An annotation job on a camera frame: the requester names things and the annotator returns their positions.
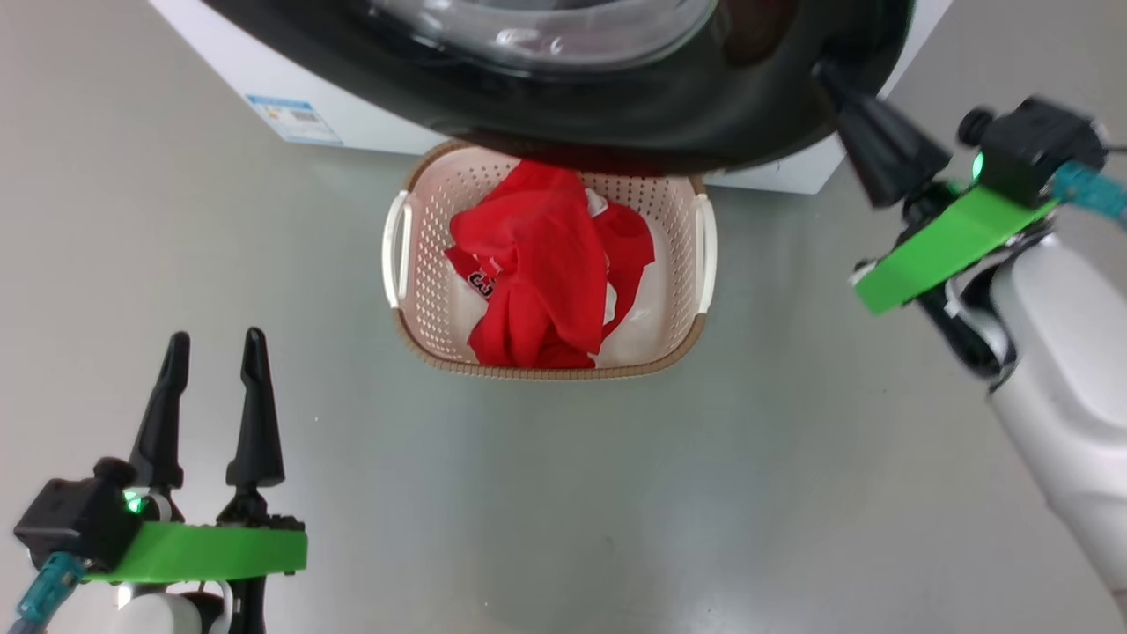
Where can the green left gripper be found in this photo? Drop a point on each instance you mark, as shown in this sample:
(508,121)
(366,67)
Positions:
(211,550)

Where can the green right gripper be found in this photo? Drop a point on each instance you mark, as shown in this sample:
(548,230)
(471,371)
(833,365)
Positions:
(951,246)

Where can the black round glass washer door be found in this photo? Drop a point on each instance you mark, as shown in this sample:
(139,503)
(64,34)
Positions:
(660,114)

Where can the red and white garment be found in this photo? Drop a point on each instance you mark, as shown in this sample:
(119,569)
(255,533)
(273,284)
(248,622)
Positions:
(546,264)

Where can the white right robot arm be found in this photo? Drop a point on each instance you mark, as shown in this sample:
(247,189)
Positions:
(1057,370)

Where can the cream laundry basket brown rim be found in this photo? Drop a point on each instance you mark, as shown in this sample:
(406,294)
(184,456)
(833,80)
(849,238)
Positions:
(431,291)

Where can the white front-load washing machine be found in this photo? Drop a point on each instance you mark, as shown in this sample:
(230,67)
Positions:
(370,114)

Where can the blue energy label sticker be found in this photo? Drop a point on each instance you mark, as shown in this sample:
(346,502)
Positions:
(295,121)

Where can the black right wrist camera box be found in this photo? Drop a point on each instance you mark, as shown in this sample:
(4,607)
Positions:
(1034,145)

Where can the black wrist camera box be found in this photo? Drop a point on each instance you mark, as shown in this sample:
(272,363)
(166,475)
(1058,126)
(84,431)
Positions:
(1034,145)
(75,519)

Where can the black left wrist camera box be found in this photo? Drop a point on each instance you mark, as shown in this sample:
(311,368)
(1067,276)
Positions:
(75,519)

